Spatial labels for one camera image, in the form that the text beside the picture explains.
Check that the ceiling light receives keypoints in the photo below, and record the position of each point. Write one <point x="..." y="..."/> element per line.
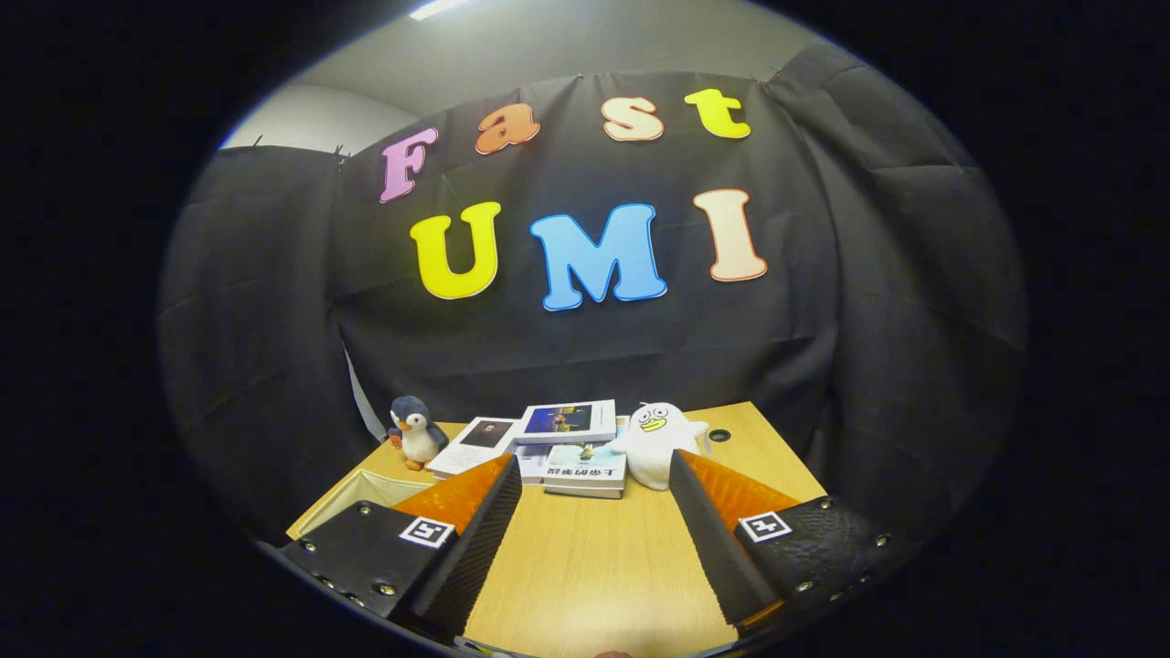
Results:
<point x="437" y="8"/>

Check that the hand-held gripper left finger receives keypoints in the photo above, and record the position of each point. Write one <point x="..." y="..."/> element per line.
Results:
<point x="480" y="548"/>

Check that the beige fabric storage box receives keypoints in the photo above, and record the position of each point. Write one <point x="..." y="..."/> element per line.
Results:
<point x="366" y="486"/>

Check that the white duck plush toy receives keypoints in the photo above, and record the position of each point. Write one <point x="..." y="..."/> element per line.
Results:
<point x="654" y="448"/>

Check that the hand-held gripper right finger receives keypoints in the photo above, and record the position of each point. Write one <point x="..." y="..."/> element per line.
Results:
<point x="713" y="548"/>

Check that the grey penguin plush toy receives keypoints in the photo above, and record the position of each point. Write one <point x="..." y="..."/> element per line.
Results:
<point x="419" y="443"/>

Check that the white book with portrait cover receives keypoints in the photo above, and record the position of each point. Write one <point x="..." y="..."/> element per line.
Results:
<point x="471" y="448"/>

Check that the book with dark blue cover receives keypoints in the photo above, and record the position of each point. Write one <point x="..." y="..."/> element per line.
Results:
<point x="567" y="422"/>

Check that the thin white text book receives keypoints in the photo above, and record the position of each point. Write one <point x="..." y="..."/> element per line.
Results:
<point x="532" y="464"/>

